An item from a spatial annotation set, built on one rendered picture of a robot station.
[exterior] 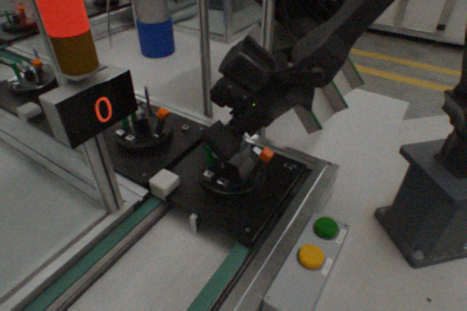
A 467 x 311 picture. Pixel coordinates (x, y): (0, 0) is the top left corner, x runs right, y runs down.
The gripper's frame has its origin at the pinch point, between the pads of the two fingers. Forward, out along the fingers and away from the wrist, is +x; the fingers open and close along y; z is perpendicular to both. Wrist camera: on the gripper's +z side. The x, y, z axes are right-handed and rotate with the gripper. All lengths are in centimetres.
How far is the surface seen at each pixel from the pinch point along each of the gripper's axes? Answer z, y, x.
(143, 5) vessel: 58, -54, 51
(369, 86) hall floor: -64, -257, 87
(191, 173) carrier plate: -2.3, 4.0, 12.9
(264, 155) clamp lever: -7.2, 1.0, -4.6
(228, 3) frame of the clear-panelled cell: 40, -86, 40
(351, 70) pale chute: -10.1, -47.8, -4.4
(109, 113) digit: 13.8, 18.1, -2.4
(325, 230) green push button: -24.0, 2.9, -6.6
